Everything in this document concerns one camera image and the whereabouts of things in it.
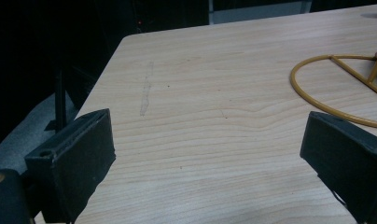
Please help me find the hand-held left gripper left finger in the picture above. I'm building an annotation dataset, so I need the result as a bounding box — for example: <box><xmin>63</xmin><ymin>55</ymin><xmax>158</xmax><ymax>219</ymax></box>
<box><xmin>23</xmin><ymin>107</ymin><xmax>117</xmax><ymax>224</ymax></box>

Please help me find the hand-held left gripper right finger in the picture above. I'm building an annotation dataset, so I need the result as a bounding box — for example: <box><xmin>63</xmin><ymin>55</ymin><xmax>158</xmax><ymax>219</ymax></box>
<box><xmin>300</xmin><ymin>110</ymin><xmax>377</xmax><ymax>224</ymax></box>

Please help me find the black metal stand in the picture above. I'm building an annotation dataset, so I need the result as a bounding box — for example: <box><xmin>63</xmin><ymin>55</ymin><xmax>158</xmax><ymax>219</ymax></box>
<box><xmin>44</xmin><ymin>66</ymin><xmax>69</xmax><ymax>133</ymax></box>

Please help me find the gold wire stand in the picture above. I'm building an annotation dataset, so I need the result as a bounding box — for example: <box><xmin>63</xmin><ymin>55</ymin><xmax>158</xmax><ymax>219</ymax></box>
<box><xmin>289</xmin><ymin>41</ymin><xmax>377</xmax><ymax>131</ymax></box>

